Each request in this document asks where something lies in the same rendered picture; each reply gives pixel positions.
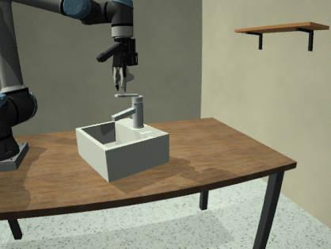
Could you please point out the white square sink basin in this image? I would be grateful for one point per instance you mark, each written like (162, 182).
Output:
(135, 149)

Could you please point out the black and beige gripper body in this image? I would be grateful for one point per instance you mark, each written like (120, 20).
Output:
(128, 51)

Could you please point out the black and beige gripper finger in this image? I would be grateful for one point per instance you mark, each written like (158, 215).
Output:
(116, 75)
(125, 75)

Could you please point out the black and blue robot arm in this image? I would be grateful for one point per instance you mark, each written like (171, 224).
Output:
(17, 104)

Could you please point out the grey mixer tap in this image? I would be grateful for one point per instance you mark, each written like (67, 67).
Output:
(136, 110)

